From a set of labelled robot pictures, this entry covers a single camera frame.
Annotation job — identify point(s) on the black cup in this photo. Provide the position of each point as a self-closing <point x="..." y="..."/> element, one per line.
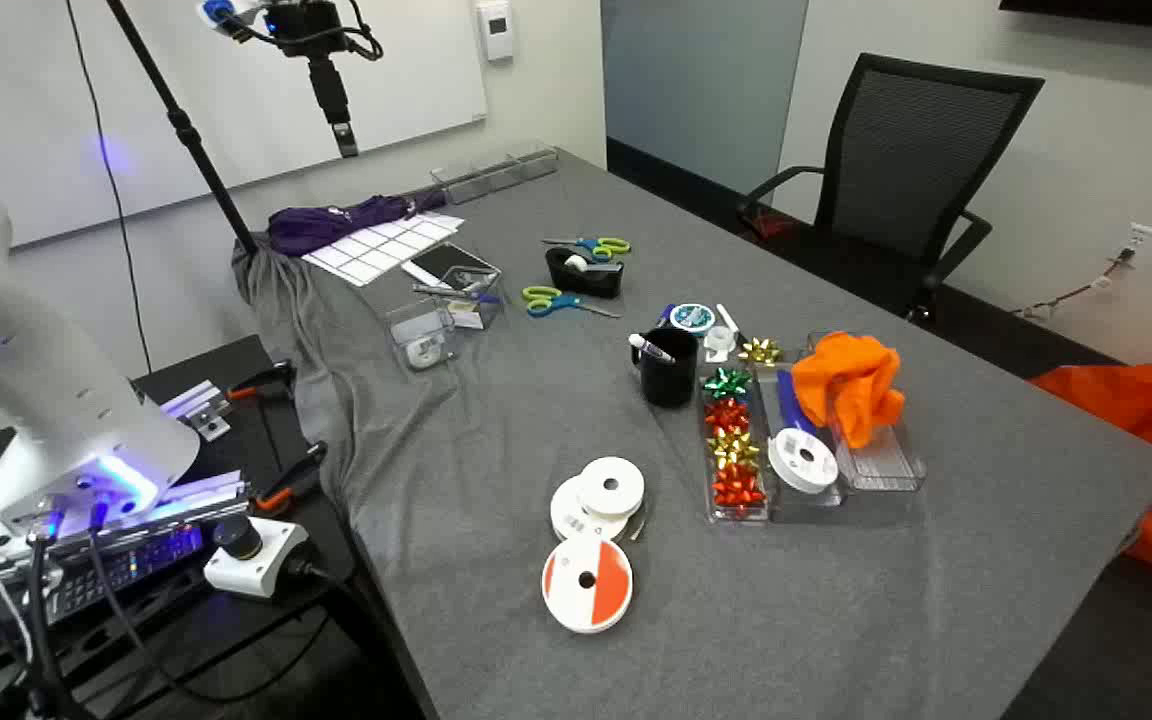
<point x="664" y="361"/>

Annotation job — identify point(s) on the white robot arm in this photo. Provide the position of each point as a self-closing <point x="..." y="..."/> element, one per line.
<point x="87" y="445"/>

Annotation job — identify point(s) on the green blue scissors front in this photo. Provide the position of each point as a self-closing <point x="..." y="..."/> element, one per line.
<point x="546" y="302"/>

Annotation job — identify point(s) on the green blue scissors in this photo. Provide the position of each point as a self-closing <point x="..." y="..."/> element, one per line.
<point x="598" y="245"/>
<point x="546" y="302"/>

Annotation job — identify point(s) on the grey table cloth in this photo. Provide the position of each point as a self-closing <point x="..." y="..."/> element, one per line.
<point x="555" y="544"/>

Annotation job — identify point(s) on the green blue scissors back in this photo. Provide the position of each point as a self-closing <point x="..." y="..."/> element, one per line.
<point x="598" y="245"/>

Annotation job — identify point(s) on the blue mint tin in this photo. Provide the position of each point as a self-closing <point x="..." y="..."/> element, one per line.
<point x="688" y="316"/>

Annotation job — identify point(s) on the white ribbon spool back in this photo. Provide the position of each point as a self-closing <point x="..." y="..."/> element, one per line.
<point x="608" y="487"/>

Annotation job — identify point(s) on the small clear plastic container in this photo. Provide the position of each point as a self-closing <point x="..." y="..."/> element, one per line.
<point x="424" y="340"/>

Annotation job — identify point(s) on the white ribbon spool front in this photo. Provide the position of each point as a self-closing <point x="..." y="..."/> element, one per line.
<point x="574" y="521"/>

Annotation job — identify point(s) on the clear tray with card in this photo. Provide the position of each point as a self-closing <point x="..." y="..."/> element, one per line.
<point x="449" y="270"/>

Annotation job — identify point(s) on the gold gift bow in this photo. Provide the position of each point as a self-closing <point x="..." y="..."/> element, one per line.
<point x="763" y="355"/>

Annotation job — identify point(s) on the clear box of gift bows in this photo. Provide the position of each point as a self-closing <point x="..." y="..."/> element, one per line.
<point x="733" y="445"/>

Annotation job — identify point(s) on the orange and white ribbon spool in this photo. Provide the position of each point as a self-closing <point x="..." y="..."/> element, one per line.
<point x="586" y="586"/>

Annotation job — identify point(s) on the white ribbon spool on box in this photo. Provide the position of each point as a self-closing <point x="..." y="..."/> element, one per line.
<point x="801" y="462"/>

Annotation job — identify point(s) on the orange cloth on box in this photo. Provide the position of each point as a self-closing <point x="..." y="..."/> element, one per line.
<point x="849" y="384"/>

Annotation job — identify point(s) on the purple cloth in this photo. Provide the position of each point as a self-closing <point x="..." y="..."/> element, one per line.
<point x="304" y="230"/>

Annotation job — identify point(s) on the clear plastic box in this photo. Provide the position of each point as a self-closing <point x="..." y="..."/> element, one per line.
<point x="872" y="482"/>

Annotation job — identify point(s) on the white emergency stop button box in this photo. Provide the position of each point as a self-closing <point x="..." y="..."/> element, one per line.
<point x="248" y="555"/>

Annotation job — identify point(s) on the black office chair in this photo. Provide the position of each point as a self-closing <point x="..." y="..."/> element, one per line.
<point x="890" y="206"/>

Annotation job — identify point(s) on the white whiteboard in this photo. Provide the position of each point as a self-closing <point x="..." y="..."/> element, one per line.
<point x="87" y="132"/>

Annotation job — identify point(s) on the white thermostat on wall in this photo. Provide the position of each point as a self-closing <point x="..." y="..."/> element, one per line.
<point x="499" y="28"/>

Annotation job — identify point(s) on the black camera on tripod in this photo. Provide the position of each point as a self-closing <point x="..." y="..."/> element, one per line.
<point x="300" y="28"/>

